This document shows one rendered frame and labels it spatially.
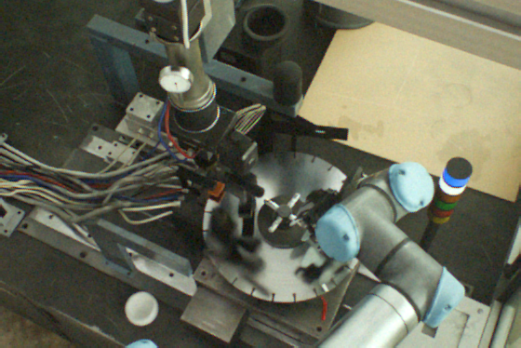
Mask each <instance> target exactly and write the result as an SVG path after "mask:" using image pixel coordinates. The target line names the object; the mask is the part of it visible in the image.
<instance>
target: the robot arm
mask: <svg viewBox="0 0 521 348"><path fill-rule="evenodd" d="M433 195H434V183H433V180H432V178H431V177H430V174H429V173H428V172H427V170H426V168H424V167H423V166H422V165H420V164H418V163H415V162H405V163H403V164H394V165H392V166H391V167H389V168H387V169H385V170H383V171H379V172H377V173H375V174H372V175H371V176H369V175H368V174H367V173H366V172H365V170H363V169H362V168H361V167H357V168H355V169H354V170H350V172H349V174H348V176H347V178H345V180H344V182H343V184H342V186H341V189H340V191H339V192H337V190H333V189H331V188H329V187H328V188H327V189H326V190H325V191H324V190H323V189H322V188H320V189H319V190H314V191H312V192H311V193H309V194H308V195H307V196H306V197H305V203H304V204H303V205H302V206H301V207H300V209H299V211H298V214H297V217H296V218H295V219H294V220H293V221H292V222H291V223H290V226H292V225H293V224H295V223H296V222H297V221H299V220H301V221H303V222H304V223H305V227H304V228H306V229H307V230H306V231H305V235H304V236H303V237H302V238H301V241H305V240H307V239H308V238H309V237H310V238H311V239H312V241H313V243H314V244H320V245H319V246H318V247H317V249H320V248H322V250H323V251H324V252H326V253H327V255H328V256H329V257H330V258H331V259H336V261H341V262H345V261H349V260H353V259H354V258H356V259H357V260H358V261H360V262H361V263H362V264H363V265H364V266H365V267H366V268H367V269H368V270H369V271H370V272H371V273H373V274H374V275H375V276H376V277H377V278H378V279H379V280H380V281H381V282H380V283H379V284H378V285H377V286H375V287H374V288H373V289H372V290H371V291H370V292H369V293H368V294H367V296H366V297H365V298H364V299H362V300H360V301H359V303H358V304H357V305H356V306H354V307H353V308H352V310H351V311H350V312H349V313H348V314H347V315H344V317H343V318H342V319H341V320H340V321H339V322H337V324H336V325H335V326H334V327H333V328H331V329H330V330H329V331H328V332H327V333H326V334H325V335H324V336H323V337H322V338H321V339H320V340H319V341H317V342H316V343H315V344H314V345H313V346H312V347H311V348H395V347H396V346H397V345H398V344H399V343H400V342H401V341H402V340H403V339H404V338H405V337H406V336H407V335H408V333H410V332H411V331H412V330H413V329H414V328H415V327H416V325H418V324H419V323H420V322H421V321H422V322H423V323H425V324H426V325H427V326H430V327H432V328H434V327H438V326H439V325H440V323H441V322H442V321H443V320H444V319H445V318H447V317H448V315H449V314H450V313H451V311H453V310H454V309H455V308H456V306H457V305H458V303H460V302H461V300H462V299H463V295H464V288H463V285H462V284H461V283H460V282H459V281H458V280H456V279H454V277H453V276H452V275H451V274H450V273H449V272H448V271H446V267H445V266H441V265H440V264H439V263H438V262H437V261H435V260H434V259H433V258H432V257H431V256H430V255H428V254H427V253H426V252H425V251H424V250H423V249H421V247H419V246H418V245H417V244H415V243H414V242H413V241H412V239H410V238H408V237H407V236H406V235H405V234H404V232H403V231H400V230H399V229H398V228H397V227H396V225H395V224H394V223H396V222H397V221H398V220H399V219H400V218H402V217H403V216H404V215H406V214H408V213H409V212H414V211H417V210H419V209H420V208H423V207H426V206H427V204H428V203H429V202H430V201H431V200H432V198H433ZM124 348H158V347H157V346H155V345H154V343H153V342H152V341H149V340H139V341H136V342H133V343H131V344H130V345H129V346H128V347H124Z"/></svg>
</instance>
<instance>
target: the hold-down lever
mask: <svg viewBox="0 0 521 348"><path fill-rule="evenodd" d="M224 178H226V179H228V180H230V181H232V182H233V183H235V184H237V185H240V186H242V187H243V188H245V190H246V192H248V193H249V194H252V195H253V196H255V197H257V198H262V197H263V196H264V194H265V190H264V188H263V187H262V186H260V185H258V184H256V183H254V182H253V181H245V180H243V179H241V178H239V177H237V176H235V175H234V174H232V173H231V172H229V171H226V172H225V173H224Z"/></svg>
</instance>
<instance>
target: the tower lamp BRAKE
mask: <svg viewBox="0 0 521 348"><path fill-rule="evenodd" d="M472 172H473V167H472V164H470V163H469V161H467V159H465V158H463V157H460V156H455V157H452V158H451V159H449V160H448V162H447V164H446V166H445V169H444V171H443V179H444V181H445V182H446V184H448V185H449V186H451V187H463V186H465V185H466V184H467V183H468V180H469V178H470V176H471V175H472Z"/></svg>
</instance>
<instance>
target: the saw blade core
mask: <svg viewBox="0 0 521 348"><path fill-rule="evenodd" d="M294 153H295V152H290V151H281V152H275V153H274V152H271V153H267V154H261V155H258V158H259V161H260V162H259V163H255V165H254V166H253V168H252V169H251V170H250V171H251V172H252V173H253V174H255V175H256V176H257V182H258V185H260V186H262V187H263V188H264V190H265V194H264V196H263V197H262V198H257V197H255V198H254V199H253V209H252V218H251V219H250V218H239V215H238V209H239V198H237V197H235V196H234V195H232V194H231V193H230V192H229V189H228V184H227V182H226V180H227V179H226V178H224V177H223V178H221V180H220V181H219V182H220V183H222V184H224V188H223V189H222V191H221V193H220V194H219V196H218V197H217V196H215V195H212V194H211V195H210V196H209V199H208V201H207V206H206V208H205V213H204V218H203V231H205V230H209V229H210V230H211V231H206V232H203V236H204V240H205V244H206V247H207V250H209V252H208V253H209V257H210V258H211V260H212V262H213V263H214V265H215V266H216V267H217V268H218V267H219V266H220V268H218V269H217V270H218V271H219V272H220V273H221V274H222V275H223V276H224V278H225V279H226V280H227V281H229V282H231V283H232V282H233V281H234V280H235V279H236V278H238V280H237V281H234V282H233V286H235V287H236V288H238V289H240V290H242V291H244V292H246V294H248V295H250V294H251V292H252V290H253V288H255V289H254V292H253V294H252V297H257V298H260V299H262V300H266V301H272V298H273V296H272V294H275V296H274V301H275V302H294V297H293V294H296V301H305V300H308V299H311V298H316V296H315V293H314V289H315V291H316V294H317V296H321V295H322V294H324V293H326V292H327V291H325V290H324V289H323V287H322V286H321V285H323V284H325V285H326V287H327V289H328V290H332V289H333V288H334V287H336V285H338V284H339V283H341V282H342V281H343V279H344V278H345V277H346V276H347V275H349V274H350V273H351V270H353V268H354V267H355V266H356V264H357V263H358V260H357V259H356V258H354V259H353V260H349V261H345V262H341V261H336V259H331V258H330V257H329V256H328V255H327V253H326V252H324V251H323V250H322V248H320V249H317V247H318V246H319V245H320V244H314V243H313V241H312V239H311V238H310V237H309V238H308V239H307V240H305V241H303V242H302V243H300V244H298V245H297V246H294V247H290V248H279V247H276V246H274V245H272V244H268V242H266V241H265V240H264V239H263V238H262V236H261V234H260V232H259V229H258V225H257V217H258V214H259V211H260V209H261V206H262V205H263V204H264V203H263V200H264V199H266V198H267V199H272V198H274V197H276V196H279V195H290V196H294V195H295V194H296V193H298V194H299V195H300V197H299V198H298V199H300V200H301V201H303V202H304V203H305V197H306V196H307V195H308V194H309V193H311V192H312V191H314V190H319V189H320V188H322V189H323V190H324V191H325V190H326V189H327V188H328V187H329V188H331V189H333V190H337V192H339V191H340V189H341V186H342V181H344V180H345V178H347V177H346V176H345V175H344V174H342V173H341V171H340V170H338V169H336V168H335V167H334V166H333V167H332V165H331V164H330V163H327V162H326V161H324V160H322V159H320V158H319V157H315V158H314V157H313V156H311V155H308V154H303V153H298V152H296V158H293V156H294ZM275 156H277V157H276V158H275ZM313 158H314V162H313V163H312V160H313ZM331 167H332V169H331V170H328V169H330V168H331ZM210 211H211V212H212V214H209V213H206V212H210ZM212 248H215V249H214V250H213V249H212ZM210 249H212V250H210ZM222 264H224V266H221V265H222ZM345 266H348V267H349V268H351V270H350V269H349V268H347V267H345ZM331 279H333V280H334V282H335V283H336V285H335V284H334V283H333V282H331V281H330V280H331Z"/></svg>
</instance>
